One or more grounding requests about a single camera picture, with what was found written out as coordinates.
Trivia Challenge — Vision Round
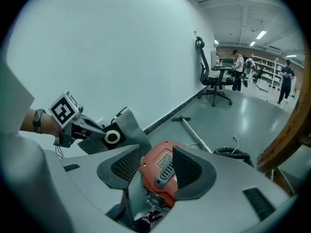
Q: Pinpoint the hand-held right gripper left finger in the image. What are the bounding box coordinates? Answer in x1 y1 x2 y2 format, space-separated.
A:
59 144 142 233

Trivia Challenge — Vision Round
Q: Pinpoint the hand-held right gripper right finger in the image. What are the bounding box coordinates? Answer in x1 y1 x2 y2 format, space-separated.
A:
155 144 299 233

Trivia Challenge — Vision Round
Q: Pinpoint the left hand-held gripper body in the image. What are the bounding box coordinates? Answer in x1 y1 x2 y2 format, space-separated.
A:
48 90 84 148

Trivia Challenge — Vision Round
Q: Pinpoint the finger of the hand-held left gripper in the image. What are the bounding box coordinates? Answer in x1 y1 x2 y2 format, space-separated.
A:
72 127 106 141
79 115 105 134

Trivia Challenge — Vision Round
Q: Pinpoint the red vacuum cleaner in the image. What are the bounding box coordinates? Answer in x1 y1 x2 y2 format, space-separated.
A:
139 141 195 210

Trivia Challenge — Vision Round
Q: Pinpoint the person's left forearm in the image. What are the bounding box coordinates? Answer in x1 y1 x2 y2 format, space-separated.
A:
19 109 61 137

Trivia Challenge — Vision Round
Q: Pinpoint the person's white shirt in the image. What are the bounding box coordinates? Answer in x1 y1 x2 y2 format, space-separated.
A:
0 57 64 233

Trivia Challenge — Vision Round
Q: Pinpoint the metal vacuum wand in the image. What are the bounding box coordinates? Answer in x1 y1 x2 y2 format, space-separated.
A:
171 115 214 154

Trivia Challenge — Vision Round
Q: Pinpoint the black office chair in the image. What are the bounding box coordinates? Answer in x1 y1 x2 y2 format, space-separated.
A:
195 36 235 107

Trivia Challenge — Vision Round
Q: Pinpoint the white shelving unit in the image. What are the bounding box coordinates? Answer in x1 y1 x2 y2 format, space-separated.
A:
251 53 285 92

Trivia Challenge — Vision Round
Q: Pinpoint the cluttered office desk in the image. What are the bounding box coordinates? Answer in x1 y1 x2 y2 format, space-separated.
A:
213 57 236 73

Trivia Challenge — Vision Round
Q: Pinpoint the woven striped bracelet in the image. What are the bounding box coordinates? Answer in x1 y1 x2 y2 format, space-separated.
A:
33 108 47 133

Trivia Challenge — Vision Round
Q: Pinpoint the black vacuum hose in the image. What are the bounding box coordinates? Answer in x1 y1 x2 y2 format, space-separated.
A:
213 147 255 167

